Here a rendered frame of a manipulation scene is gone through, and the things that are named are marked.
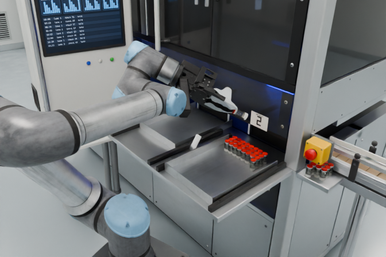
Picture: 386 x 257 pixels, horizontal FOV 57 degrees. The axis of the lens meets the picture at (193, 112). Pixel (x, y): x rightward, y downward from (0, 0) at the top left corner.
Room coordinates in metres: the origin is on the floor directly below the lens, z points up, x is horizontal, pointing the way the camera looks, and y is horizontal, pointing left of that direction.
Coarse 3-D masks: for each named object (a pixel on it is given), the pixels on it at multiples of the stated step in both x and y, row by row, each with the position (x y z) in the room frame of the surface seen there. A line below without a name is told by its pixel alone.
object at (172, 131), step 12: (192, 108) 1.63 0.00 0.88; (156, 120) 1.48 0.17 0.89; (168, 120) 1.49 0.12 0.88; (180, 120) 1.50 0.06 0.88; (192, 120) 1.50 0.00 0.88; (204, 120) 1.50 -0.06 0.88; (216, 120) 1.50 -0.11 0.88; (156, 132) 1.32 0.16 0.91; (168, 132) 1.38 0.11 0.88; (180, 132) 1.38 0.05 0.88; (192, 132) 1.39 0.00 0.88; (204, 132) 1.34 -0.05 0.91; (168, 144) 1.26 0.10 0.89; (180, 144) 1.25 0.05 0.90
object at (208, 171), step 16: (208, 144) 1.23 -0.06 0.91; (224, 144) 1.29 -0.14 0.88; (176, 160) 1.13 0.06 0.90; (192, 160) 1.16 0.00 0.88; (208, 160) 1.16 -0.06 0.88; (224, 160) 1.17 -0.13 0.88; (240, 160) 1.17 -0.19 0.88; (176, 176) 1.04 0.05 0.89; (192, 176) 1.06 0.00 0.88; (208, 176) 1.06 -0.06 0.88; (224, 176) 1.06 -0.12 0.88; (240, 176) 1.06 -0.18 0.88; (256, 176) 1.04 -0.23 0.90; (208, 192) 0.97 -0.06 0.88; (224, 192) 0.93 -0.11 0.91
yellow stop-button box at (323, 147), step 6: (312, 138) 1.09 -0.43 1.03; (318, 138) 1.09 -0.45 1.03; (324, 138) 1.10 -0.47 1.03; (306, 144) 1.08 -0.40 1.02; (312, 144) 1.06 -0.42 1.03; (318, 144) 1.05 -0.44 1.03; (324, 144) 1.06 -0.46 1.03; (330, 144) 1.06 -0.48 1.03; (318, 150) 1.04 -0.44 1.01; (324, 150) 1.03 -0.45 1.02; (330, 150) 1.06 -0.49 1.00; (318, 156) 1.04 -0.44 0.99; (324, 156) 1.03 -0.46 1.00; (330, 156) 1.07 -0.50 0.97; (318, 162) 1.03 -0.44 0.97; (324, 162) 1.04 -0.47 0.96
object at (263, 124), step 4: (252, 112) 1.27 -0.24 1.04; (256, 112) 1.26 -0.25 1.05; (252, 116) 1.27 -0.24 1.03; (256, 116) 1.25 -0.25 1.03; (260, 116) 1.24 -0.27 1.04; (264, 116) 1.23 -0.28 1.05; (252, 120) 1.27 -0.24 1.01; (256, 120) 1.25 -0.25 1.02; (264, 120) 1.22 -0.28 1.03; (252, 124) 1.27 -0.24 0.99; (256, 124) 1.25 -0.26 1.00; (260, 124) 1.24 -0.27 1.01; (264, 124) 1.22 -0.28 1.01; (264, 128) 1.22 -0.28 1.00
